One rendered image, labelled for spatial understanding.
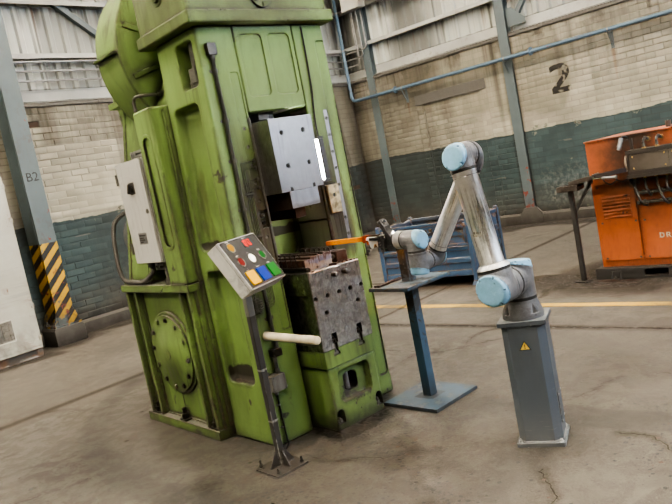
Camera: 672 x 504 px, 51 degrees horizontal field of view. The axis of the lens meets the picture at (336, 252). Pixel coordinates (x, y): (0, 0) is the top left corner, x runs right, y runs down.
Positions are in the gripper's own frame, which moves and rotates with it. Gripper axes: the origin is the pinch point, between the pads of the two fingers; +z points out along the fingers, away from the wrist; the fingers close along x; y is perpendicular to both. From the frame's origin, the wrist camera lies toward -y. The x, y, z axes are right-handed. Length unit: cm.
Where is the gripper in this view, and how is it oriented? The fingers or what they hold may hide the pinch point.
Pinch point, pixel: (368, 237)
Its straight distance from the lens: 359.6
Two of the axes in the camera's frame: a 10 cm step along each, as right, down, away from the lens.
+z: -6.5, 0.3, 7.6
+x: 7.4, -2.2, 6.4
